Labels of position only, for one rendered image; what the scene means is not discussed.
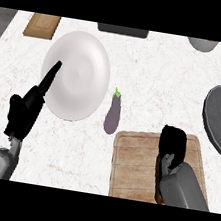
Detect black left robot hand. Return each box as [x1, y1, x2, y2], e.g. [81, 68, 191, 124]
[3, 53, 64, 146]

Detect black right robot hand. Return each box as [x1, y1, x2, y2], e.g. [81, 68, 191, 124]
[154, 124, 191, 173]

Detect wooden cutting board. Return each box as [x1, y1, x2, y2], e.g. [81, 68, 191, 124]
[105, 123, 219, 213]

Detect small brown wooden board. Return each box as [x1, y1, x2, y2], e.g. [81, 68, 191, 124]
[22, 11, 62, 42]

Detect white round plate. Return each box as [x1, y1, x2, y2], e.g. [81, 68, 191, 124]
[34, 26, 117, 126]

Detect purple eggplant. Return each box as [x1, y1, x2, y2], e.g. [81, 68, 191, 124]
[102, 85, 125, 137]

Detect grey round pot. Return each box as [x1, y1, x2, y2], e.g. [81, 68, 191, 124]
[185, 37, 221, 56]

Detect dark grey rectangular appliance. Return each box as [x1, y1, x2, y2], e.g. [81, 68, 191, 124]
[96, 22, 150, 41]

